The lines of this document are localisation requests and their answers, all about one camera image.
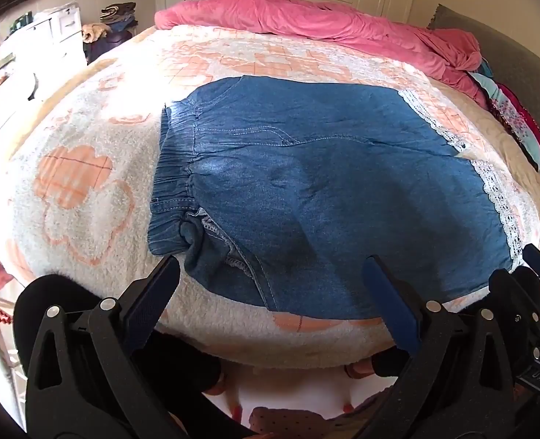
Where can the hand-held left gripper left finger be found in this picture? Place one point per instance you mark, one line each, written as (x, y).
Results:
(153, 292)

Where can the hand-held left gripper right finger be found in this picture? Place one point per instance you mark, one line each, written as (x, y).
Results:
(389, 292)

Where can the blue denim pants lace trim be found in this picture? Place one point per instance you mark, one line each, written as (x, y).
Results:
(320, 183)

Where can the white blanket orange flower pattern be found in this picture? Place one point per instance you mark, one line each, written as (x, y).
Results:
(91, 219)

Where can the stack of folded colourful clothes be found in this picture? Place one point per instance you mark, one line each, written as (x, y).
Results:
(521, 119)

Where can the pink dotted slipper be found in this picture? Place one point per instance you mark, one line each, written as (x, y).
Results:
(293, 423)

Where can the grey headboard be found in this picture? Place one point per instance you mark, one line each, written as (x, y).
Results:
(503, 41)

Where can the pile of clothes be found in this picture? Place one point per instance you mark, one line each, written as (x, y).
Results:
(110, 23)

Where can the white dresser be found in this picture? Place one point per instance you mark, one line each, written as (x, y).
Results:
(55, 32)

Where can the pink duvet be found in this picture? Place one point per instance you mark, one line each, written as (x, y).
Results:
(297, 13)

